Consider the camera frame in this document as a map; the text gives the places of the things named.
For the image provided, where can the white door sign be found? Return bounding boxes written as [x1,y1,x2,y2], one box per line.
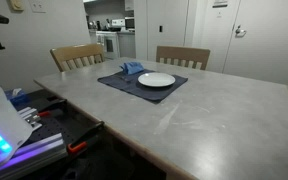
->
[212,0,229,9]

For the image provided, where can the white round plate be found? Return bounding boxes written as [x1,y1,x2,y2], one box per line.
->
[137,72,177,88]

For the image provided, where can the silver lever door handle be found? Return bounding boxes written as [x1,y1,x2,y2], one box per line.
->
[234,24,248,38]

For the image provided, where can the blue towel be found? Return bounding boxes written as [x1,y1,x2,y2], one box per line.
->
[119,61,145,76]

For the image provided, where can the dark blue cloth placemat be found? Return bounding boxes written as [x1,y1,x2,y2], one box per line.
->
[97,67,189,104]

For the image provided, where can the beige wall thermostat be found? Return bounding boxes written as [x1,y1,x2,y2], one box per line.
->
[9,0,25,12]

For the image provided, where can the stacked aluminium extrusion blocks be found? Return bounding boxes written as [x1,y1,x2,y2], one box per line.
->
[17,106,43,132]

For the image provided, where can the light wooden slat-back chair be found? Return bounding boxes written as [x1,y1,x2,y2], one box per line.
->
[155,45,212,71]
[49,43,106,73]

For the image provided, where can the white kitchen wall cabinet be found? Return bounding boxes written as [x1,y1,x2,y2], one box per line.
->
[124,0,135,12]

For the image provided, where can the grey kitchen base cabinet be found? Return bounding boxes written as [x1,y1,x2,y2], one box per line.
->
[118,31,137,60]

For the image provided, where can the black perforated breadboard plate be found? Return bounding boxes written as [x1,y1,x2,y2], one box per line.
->
[17,109,100,148]

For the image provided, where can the microwave oven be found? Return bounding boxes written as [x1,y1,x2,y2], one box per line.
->
[124,17,136,31]

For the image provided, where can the white door with lever handle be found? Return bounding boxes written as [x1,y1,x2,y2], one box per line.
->
[222,0,288,87]

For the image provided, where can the white kitchen stove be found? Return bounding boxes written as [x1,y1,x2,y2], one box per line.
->
[95,30,121,61]

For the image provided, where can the blue tissue box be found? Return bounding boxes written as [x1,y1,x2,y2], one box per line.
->
[4,88,29,107]

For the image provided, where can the black clamp orange handle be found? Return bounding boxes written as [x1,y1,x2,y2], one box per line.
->
[36,98,68,118]
[66,120,106,155]

